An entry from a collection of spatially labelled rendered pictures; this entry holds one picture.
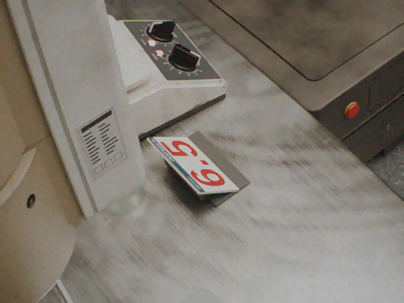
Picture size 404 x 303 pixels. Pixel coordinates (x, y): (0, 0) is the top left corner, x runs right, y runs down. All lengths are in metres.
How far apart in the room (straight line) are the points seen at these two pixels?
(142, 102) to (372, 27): 0.80
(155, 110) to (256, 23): 0.72
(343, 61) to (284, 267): 0.76
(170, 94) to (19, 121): 0.58
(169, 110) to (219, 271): 0.19
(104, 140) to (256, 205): 0.52
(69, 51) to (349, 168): 0.60
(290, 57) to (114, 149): 1.18
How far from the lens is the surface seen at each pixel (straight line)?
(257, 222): 0.81
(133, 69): 0.84
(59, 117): 0.29
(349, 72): 1.47
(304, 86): 1.44
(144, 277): 0.79
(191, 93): 0.87
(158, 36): 0.91
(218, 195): 0.83
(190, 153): 0.84
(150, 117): 0.86
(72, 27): 0.27
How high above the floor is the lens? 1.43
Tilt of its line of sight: 52 degrees down
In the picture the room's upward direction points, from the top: 10 degrees counter-clockwise
